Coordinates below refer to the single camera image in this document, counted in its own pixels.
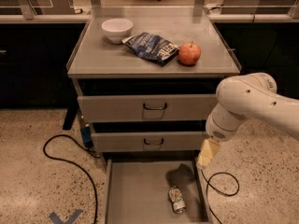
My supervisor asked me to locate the yellow taped gripper finger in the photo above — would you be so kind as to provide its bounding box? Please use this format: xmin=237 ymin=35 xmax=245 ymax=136
xmin=196 ymin=138 xmax=221 ymax=169

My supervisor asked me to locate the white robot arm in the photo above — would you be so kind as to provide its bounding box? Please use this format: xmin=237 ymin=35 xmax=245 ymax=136
xmin=196 ymin=73 xmax=299 ymax=169

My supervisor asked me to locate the grey top drawer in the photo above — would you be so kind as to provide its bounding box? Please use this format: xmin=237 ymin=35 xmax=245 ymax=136
xmin=78 ymin=94 xmax=217 ymax=122

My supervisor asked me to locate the grey drawer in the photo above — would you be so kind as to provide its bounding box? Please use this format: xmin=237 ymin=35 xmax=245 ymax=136
xmin=100 ymin=160 xmax=212 ymax=224
xmin=92 ymin=132 xmax=207 ymax=152
xmin=78 ymin=94 xmax=217 ymax=122

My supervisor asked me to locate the grey drawer cabinet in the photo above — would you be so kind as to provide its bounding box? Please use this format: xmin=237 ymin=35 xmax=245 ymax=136
xmin=68 ymin=7 xmax=240 ymax=162

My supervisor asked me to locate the grey bottom drawer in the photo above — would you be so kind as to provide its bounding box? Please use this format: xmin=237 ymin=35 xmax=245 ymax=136
xmin=100 ymin=160 xmax=212 ymax=224

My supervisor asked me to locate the grey middle drawer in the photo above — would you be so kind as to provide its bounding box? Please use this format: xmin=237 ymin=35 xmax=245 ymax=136
xmin=92 ymin=132 xmax=207 ymax=152

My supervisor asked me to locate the red apple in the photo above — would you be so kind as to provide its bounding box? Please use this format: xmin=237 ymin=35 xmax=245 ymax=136
xmin=178 ymin=42 xmax=201 ymax=65

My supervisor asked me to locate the blue chip bag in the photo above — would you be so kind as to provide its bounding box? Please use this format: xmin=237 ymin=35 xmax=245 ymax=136
xmin=122 ymin=32 xmax=179 ymax=66

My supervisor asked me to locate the blue power box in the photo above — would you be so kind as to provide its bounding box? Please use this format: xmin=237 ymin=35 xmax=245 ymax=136
xmin=80 ymin=126 xmax=93 ymax=148

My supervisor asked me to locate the white ceramic bowl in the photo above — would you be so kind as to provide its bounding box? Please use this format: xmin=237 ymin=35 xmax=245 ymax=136
xmin=102 ymin=19 xmax=134 ymax=44

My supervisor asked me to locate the black floor cable right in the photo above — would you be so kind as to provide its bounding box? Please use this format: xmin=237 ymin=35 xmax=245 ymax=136
xmin=200 ymin=168 xmax=240 ymax=224

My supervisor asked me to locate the black middle drawer handle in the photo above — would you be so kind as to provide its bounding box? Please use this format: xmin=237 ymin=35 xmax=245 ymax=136
xmin=143 ymin=138 xmax=164 ymax=147

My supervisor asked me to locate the black drawer handle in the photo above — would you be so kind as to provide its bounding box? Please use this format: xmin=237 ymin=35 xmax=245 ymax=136
xmin=143 ymin=103 xmax=168 ymax=111
xmin=143 ymin=138 xmax=164 ymax=147

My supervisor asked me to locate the black top drawer handle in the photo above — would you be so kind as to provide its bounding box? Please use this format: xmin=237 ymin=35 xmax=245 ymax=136
xmin=143 ymin=103 xmax=168 ymax=111

